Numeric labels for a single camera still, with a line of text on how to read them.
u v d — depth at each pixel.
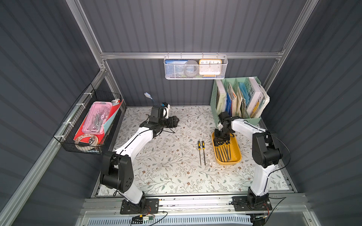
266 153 0.52
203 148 0.96
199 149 0.96
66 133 0.61
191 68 0.91
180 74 0.91
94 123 0.71
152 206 0.74
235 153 0.92
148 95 0.96
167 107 0.79
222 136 0.85
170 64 0.87
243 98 0.95
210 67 0.89
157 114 0.67
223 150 0.94
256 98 0.96
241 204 0.73
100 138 0.68
